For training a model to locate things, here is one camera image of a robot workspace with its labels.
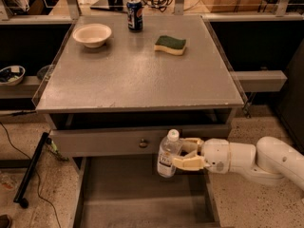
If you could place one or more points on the blue pepsi soda can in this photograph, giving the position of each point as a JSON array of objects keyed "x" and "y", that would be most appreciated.
[{"x": 135, "y": 15}]

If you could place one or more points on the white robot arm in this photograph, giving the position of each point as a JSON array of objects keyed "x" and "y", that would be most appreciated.
[{"x": 268, "y": 162}]

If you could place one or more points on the grey side shelf beam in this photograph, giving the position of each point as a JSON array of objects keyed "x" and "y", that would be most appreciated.
[{"x": 260, "y": 81}]

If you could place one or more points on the clear plastic water bottle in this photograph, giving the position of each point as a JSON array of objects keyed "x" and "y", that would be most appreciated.
[{"x": 170, "y": 147}]

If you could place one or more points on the grey top drawer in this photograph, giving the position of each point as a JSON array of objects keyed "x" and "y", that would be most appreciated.
[{"x": 125, "y": 141}]

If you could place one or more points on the black monitor stand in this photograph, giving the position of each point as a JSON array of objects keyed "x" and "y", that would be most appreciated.
[{"x": 110, "y": 5}]

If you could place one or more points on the green yellow sponge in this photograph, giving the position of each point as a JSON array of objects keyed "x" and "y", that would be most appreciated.
[{"x": 170, "y": 45}]

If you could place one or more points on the grey drawer cabinet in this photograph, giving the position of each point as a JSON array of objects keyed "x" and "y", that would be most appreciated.
[{"x": 126, "y": 83}]

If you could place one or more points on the white paper bowl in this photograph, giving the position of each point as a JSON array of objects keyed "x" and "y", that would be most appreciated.
[{"x": 92, "y": 35}]

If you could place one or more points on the grey open middle drawer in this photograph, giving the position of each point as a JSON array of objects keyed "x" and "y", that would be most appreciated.
[{"x": 128, "y": 192}]

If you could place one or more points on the black bar with wheel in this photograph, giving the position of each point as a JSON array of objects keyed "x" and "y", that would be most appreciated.
[{"x": 19, "y": 197}]

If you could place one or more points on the round brass drawer knob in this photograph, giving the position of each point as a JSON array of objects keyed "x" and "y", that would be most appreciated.
[{"x": 143, "y": 143}]

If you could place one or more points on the white bowl with items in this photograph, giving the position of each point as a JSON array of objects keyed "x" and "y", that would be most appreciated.
[{"x": 11, "y": 75}]

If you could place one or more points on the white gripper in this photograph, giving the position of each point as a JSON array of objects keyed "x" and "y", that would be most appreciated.
[{"x": 216, "y": 155}]

